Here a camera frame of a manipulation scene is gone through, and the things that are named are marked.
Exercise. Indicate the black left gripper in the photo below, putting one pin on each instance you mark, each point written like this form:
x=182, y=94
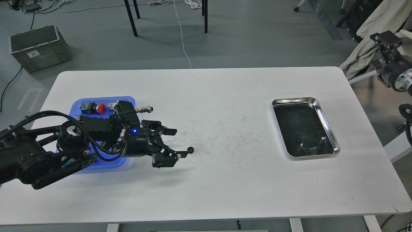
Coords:
x=138, y=138

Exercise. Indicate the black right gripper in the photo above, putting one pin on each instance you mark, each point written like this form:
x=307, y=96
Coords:
x=397, y=74

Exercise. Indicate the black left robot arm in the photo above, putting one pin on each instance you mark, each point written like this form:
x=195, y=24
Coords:
x=50, y=145

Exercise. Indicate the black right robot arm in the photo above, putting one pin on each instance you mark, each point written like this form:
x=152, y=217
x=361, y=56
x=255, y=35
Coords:
x=390, y=98

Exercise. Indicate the beige cloth on chair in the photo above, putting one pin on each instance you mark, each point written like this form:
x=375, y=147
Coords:
x=390, y=15

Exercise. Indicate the blue plastic tray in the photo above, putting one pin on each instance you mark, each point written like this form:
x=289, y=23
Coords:
x=100, y=165

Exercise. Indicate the silver metal tray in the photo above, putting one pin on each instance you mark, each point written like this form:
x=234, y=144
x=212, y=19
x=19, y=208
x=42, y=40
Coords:
x=304, y=128

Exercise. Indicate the black table leg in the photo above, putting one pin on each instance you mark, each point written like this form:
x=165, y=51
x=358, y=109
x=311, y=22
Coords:
x=130, y=17
x=136, y=9
x=205, y=14

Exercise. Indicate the grey green plastic crate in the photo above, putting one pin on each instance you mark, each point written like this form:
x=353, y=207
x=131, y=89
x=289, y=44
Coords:
x=39, y=48

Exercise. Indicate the grey green switch part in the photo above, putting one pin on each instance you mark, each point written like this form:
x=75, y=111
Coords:
x=112, y=106

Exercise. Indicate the red push button switch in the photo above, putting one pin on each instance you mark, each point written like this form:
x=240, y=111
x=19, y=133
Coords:
x=92, y=108

